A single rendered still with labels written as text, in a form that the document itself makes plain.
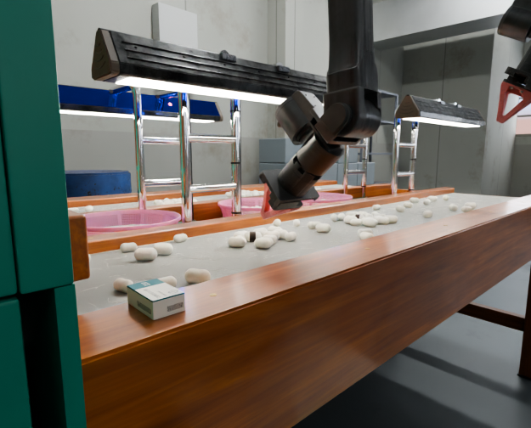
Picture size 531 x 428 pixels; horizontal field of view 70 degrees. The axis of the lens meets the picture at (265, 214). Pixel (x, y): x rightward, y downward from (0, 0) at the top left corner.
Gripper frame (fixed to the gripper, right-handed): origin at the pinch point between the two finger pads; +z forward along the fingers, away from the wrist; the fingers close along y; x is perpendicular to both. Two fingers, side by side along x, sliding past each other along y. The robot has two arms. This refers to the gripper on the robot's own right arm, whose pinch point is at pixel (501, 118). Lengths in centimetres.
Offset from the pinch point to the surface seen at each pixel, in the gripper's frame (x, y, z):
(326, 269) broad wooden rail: 3, 52, 24
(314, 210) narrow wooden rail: -29, 4, 41
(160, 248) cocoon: -24, 59, 39
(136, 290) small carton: -3, 76, 25
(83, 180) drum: -169, 10, 110
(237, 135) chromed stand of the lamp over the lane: -46, 28, 26
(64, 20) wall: -285, -14, 50
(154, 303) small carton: 0, 76, 24
